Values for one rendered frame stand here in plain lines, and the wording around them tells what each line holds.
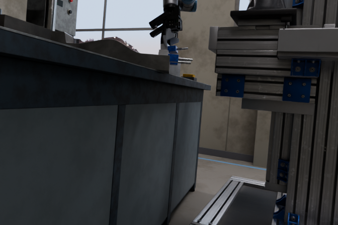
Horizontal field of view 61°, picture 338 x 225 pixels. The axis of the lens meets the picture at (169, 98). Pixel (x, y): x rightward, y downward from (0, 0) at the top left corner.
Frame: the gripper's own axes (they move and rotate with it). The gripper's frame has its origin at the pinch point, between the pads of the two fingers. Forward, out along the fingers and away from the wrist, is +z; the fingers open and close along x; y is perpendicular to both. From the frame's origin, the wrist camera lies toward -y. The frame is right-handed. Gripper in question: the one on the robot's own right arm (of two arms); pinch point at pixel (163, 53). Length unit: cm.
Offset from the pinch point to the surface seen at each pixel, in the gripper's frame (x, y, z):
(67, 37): -73, -12, 6
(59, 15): -5, -73, -22
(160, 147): -39, 16, 48
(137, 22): 194, -110, -69
